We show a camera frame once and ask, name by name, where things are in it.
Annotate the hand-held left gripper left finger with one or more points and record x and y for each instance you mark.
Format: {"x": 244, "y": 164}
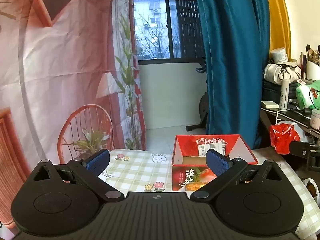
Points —
{"x": 98, "y": 162}

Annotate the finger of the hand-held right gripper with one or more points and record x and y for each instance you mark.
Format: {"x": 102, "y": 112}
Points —
{"x": 300, "y": 148}

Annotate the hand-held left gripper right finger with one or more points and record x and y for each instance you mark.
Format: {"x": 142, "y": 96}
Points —
{"x": 217, "y": 162}

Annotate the red cardboard box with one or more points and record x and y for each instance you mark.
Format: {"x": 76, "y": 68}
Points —
{"x": 190, "y": 150}

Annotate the red plastic bag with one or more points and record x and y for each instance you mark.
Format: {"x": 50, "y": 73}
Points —
{"x": 283, "y": 136}

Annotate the dark desk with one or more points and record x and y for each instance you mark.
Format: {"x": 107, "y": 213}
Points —
{"x": 295, "y": 117}

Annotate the white jar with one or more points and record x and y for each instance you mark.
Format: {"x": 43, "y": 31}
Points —
{"x": 315, "y": 120}

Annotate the white plastic bag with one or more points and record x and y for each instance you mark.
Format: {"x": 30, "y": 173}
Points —
{"x": 312, "y": 192}

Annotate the checked bunny print tablecloth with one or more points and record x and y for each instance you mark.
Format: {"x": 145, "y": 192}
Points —
{"x": 140, "y": 170}

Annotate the yellow sticky note pad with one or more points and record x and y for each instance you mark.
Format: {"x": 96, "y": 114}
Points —
{"x": 269, "y": 104}

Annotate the green plush toy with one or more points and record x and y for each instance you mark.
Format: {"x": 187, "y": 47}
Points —
{"x": 306, "y": 95}

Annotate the white spray bottle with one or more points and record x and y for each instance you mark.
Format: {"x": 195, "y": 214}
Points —
{"x": 284, "y": 95}

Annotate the black exercise bike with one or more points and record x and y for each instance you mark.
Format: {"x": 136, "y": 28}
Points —
{"x": 202, "y": 105}

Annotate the black case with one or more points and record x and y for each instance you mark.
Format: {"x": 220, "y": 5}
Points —
{"x": 271, "y": 91}

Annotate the white brush holder with brushes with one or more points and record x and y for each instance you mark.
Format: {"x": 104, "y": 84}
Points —
{"x": 313, "y": 70}

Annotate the pink printed backdrop cloth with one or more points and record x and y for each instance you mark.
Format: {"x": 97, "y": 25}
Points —
{"x": 55, "y": 80}

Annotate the white tape roll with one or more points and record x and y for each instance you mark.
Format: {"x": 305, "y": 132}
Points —
{"x": 278, "y": 55}

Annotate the teal curtain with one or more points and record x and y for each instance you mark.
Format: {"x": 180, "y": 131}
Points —
{"x": 232, "y": 67}

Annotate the yellow curtain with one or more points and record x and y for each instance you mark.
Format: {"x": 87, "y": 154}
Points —
{"x": 278, "y": 17}

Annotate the black framed window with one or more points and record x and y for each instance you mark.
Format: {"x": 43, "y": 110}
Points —
{"x": 155, "y": 30}

